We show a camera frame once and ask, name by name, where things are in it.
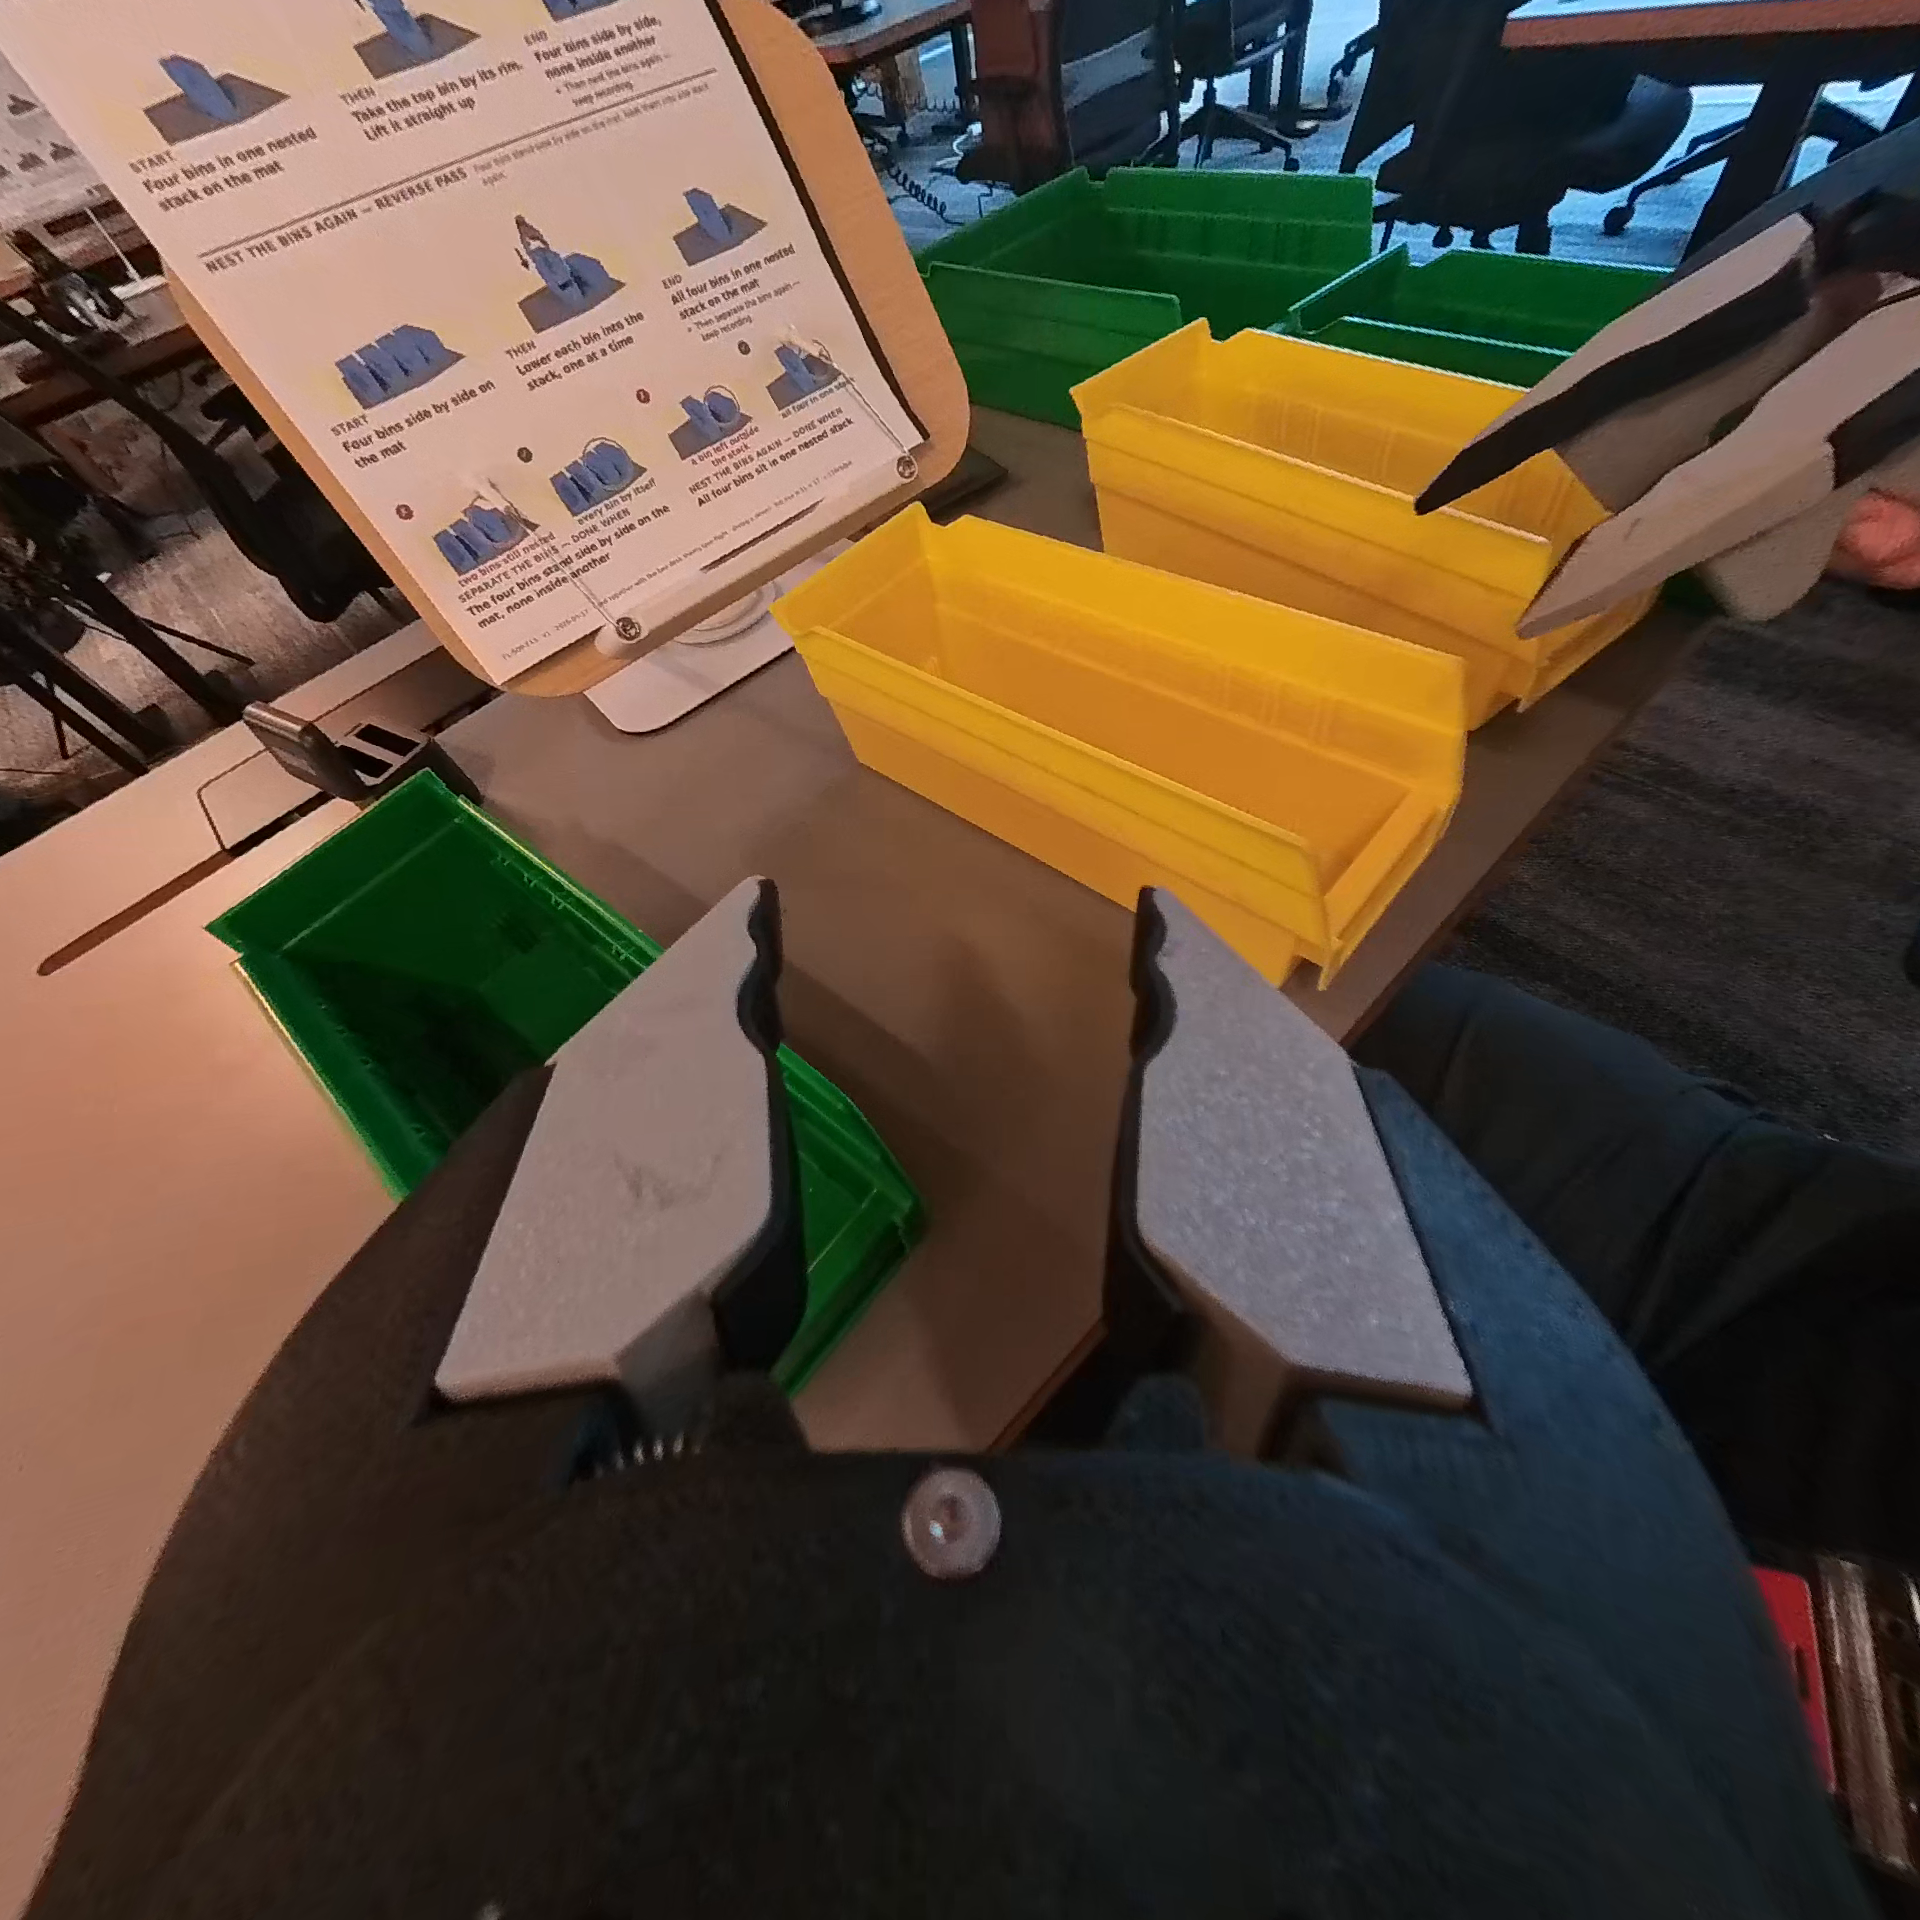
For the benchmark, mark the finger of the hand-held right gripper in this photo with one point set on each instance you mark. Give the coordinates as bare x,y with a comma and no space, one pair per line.
1667,336
1697,520

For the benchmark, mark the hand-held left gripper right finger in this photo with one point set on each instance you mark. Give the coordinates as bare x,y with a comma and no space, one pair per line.
1275,1199

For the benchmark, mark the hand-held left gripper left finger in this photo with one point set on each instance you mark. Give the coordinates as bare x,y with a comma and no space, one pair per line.
631,1184

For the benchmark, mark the green plastic bin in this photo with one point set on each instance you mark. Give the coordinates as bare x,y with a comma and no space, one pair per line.
285,961
1503,293
1080,285
450,961

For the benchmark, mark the yellow plastic bin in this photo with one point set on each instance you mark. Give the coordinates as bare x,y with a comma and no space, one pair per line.
1288,467
1080,736

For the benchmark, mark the person's right hand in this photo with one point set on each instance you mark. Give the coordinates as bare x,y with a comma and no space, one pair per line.
1889,540

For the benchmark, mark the wooden table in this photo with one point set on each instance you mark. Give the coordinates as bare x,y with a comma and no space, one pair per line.
1772,37

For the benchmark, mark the black office chair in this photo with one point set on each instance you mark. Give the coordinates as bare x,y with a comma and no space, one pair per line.
1238,68
1503,107

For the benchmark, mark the person's dark clothing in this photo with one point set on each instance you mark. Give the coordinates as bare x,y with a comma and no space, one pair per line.
1652,1199

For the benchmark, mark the white stand base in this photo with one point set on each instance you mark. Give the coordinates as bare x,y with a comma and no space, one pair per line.
674,684

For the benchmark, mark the red and black object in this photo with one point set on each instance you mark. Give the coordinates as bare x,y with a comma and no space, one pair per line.
1838,1698

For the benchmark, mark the wooden display board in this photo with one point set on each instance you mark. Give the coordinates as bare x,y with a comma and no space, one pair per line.
884,255

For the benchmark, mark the printed instruction sheet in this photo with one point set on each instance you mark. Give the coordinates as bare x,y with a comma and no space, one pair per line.
450,300

